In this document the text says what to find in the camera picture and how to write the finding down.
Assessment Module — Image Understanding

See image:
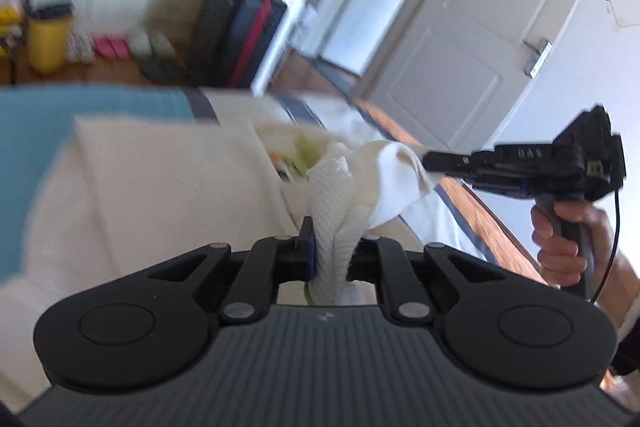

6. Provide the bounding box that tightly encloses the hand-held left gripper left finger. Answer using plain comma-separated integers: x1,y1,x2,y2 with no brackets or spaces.
107,216,317,327

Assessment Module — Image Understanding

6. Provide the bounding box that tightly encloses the person's right forearm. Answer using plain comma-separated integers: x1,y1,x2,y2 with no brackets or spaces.
592,252,640,403

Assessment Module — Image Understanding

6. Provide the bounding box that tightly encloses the cream frog-print garment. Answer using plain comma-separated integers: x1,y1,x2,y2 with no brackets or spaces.
0,116,441,413

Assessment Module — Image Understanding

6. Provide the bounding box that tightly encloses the person's right hand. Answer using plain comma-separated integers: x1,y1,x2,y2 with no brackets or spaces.
531,201,620,289

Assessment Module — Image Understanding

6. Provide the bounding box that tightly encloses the metal door handle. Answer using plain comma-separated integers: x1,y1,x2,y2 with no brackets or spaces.
522,38,553,78

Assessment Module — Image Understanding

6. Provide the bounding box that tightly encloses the black suitcase with red strap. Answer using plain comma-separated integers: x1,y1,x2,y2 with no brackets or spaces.
200,0,289,88

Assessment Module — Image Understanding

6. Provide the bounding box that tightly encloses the pink slippers pair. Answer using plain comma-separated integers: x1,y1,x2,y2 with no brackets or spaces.
94,36,130,58

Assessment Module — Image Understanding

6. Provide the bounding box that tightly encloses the beige panel door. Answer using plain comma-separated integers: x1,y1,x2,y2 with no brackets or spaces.
367,0,608,152

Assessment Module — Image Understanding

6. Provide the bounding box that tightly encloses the white hallway door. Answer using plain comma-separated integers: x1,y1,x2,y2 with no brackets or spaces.
320,0,426,78

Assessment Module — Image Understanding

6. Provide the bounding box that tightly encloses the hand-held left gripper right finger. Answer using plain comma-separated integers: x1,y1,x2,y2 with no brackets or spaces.
350,234,541,325

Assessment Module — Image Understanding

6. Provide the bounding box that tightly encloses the yellow trash bin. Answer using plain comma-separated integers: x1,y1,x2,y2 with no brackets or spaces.
25,2,75,74

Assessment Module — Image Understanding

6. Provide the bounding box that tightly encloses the bed with blue striped sheet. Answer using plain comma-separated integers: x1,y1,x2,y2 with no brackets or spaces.
0,84,551,288

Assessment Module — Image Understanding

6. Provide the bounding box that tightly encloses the dark flat floor object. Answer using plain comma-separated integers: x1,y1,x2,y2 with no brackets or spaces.
139,57,187,82

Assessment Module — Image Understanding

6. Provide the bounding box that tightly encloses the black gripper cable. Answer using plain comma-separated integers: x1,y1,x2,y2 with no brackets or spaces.
592,187,622,305

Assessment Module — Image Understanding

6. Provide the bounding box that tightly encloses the white open door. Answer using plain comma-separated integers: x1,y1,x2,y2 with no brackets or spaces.
252,0,351,95

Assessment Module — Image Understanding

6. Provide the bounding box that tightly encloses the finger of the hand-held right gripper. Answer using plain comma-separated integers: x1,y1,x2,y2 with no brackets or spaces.
422,149,481,180

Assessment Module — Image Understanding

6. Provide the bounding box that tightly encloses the white sneakers pair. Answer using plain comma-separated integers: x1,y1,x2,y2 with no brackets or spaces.
66,31,96,64

